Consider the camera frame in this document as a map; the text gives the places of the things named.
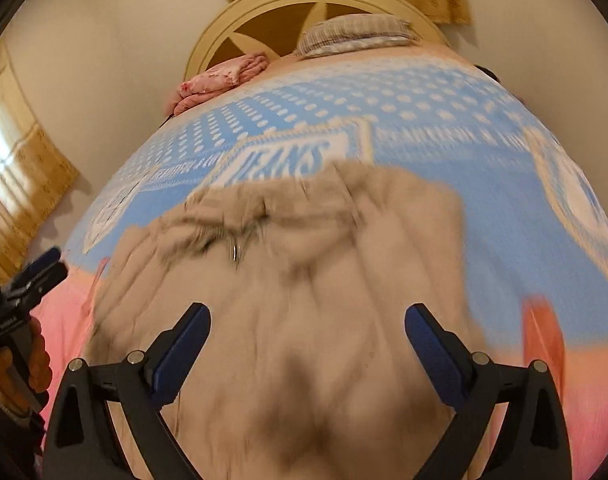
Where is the pink folded blanket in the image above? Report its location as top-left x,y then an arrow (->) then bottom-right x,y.
164,52 -> 269,116

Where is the left hand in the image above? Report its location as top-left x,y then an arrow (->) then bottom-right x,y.
0,316 -> 52,418

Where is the yellow side window curtain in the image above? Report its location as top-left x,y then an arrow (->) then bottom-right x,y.
0,40 -> 80,283

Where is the striped grey pillow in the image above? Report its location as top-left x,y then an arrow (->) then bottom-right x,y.
294,14 -> 421,58

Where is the black item beside bed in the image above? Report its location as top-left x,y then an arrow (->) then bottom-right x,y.
475,65 -> 500,84

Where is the cream wooden headboard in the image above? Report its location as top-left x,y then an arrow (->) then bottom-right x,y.
184,0 -> 448,79

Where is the blue pink bedspread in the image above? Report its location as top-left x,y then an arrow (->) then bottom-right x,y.
39,48 -> 608,479

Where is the beige quilted puffer jacket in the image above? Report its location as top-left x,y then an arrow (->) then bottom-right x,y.
84,160 -> 484,479

